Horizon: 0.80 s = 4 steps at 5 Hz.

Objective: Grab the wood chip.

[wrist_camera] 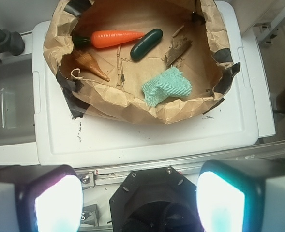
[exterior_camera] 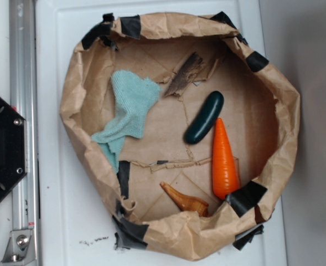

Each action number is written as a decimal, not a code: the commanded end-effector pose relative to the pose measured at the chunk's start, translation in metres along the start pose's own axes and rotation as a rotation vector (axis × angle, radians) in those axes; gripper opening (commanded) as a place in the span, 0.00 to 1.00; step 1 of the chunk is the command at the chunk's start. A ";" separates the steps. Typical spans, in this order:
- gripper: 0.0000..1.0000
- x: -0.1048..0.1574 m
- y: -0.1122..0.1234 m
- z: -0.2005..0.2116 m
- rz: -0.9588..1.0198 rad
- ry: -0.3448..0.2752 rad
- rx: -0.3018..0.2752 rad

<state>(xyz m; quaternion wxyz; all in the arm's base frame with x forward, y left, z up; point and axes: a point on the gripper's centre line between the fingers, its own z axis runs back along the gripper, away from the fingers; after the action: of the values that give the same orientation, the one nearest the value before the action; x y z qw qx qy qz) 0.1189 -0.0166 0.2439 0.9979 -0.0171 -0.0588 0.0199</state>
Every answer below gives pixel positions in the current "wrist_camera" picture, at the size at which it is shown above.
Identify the gripper left finger with light pad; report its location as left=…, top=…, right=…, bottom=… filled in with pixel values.
left=0, top=165, right=83, bottom=232

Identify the gripper right finger with light pad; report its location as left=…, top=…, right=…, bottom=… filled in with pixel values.
left=196, top=158, right=285, bottom=232

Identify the brown wood chip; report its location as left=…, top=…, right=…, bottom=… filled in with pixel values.
left=165, top=37, right=192, bottom=67

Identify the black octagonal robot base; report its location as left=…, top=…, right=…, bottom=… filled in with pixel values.
left=109, top=166, right=204, bottom=232

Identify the white plastic tray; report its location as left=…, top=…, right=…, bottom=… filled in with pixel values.
left=32, top=1, right=275, bottom=168

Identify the grey sink basin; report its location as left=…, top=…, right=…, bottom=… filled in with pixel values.
left=0, top=54, right=35, bottom=146

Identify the teal knitted cloth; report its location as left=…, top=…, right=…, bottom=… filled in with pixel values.
left=141, top=66, right=192, bottom=107

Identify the brown spiral seashell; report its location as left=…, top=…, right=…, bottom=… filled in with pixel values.
left=72, top=50, right=110, bottom=82

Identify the brown paper bag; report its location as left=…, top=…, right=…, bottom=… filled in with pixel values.
left=43, top=0, right=240, bottom=124

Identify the orange toy carrot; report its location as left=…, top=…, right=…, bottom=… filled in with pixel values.
left=72, top=30, right=145, bottom=48

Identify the dark green toy cucumber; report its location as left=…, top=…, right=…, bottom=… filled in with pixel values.
left=130, top=29, right=163, bottom=61

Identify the aluminium rail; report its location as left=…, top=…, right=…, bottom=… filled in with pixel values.
left=75, top=140, right=285, bottom=189

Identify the metal corner bracket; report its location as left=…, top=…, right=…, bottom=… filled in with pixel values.
left=81, top=204, right=100, bottom=227

